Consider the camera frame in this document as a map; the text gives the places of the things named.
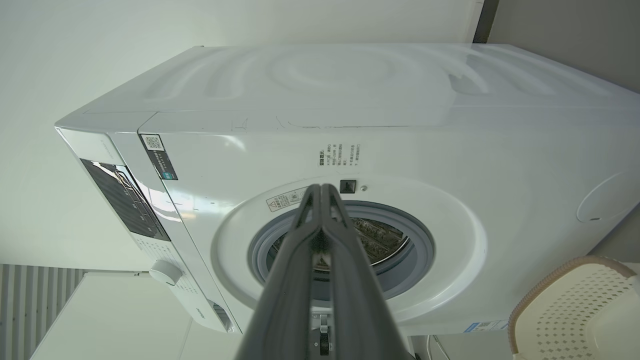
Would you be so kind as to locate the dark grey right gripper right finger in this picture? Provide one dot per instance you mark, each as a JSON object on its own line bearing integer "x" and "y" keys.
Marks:
{"x": 360, "y": 310}

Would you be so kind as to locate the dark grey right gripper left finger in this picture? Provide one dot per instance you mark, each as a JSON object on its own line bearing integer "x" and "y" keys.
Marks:
{"x": 285, "y": 300}

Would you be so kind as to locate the metal washing machine door hinge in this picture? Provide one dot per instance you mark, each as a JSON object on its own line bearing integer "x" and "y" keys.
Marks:
{"x": 324, "y": 340}

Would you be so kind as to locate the stainless steel washing machine drum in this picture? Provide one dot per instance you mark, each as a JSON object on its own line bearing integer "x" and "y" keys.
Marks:
{"x": 382, "y": 240}

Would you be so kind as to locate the white washing machine control dial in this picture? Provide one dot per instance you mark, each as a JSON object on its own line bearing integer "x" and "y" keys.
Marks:
{"x": 165, "y": 272}

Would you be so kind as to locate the black washing machine display panel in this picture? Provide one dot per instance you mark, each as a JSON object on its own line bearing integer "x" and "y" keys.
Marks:
{"x": 125, "y": 200}

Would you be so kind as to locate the cream perforated laundry basket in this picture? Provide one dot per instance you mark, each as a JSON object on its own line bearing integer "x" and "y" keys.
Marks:
{"x": 580, "y": 315}

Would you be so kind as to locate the grey rubber door gasket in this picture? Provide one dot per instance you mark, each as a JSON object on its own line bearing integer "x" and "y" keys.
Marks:
{"x": 421, "y": 250}

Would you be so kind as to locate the white detergent drawer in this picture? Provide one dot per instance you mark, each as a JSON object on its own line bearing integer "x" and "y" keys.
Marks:
{"x": 200, "y": 310}

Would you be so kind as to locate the warning triangle sticker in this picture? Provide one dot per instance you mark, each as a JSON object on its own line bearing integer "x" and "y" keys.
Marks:
{"x": 285, "y": 200}

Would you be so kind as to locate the black door latch socket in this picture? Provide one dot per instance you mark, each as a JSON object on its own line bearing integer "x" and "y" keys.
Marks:
{"x": 347, "y": 186}

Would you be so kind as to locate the blue energy label sticker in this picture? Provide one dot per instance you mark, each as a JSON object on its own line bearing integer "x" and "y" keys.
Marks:
{"x": 485, "y": 326}

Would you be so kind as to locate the printed text notice label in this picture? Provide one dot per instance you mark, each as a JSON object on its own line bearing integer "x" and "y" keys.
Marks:
{"x": 340, "y": 157}

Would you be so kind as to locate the white front-load washing machine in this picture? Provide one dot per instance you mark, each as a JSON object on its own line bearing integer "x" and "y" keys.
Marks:
{"x": 450, "y": 150}

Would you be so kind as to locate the QR code sticker strip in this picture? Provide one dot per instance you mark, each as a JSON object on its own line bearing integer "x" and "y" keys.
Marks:
{"x": 159, "y": 157}

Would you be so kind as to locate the white slatted panel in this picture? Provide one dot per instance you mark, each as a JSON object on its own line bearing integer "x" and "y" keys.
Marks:
{"x": 30, "y": 310}

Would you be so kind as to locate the round white filter cover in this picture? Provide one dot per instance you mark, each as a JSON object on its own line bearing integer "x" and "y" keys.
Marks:
{"x": 610, "y": 200}

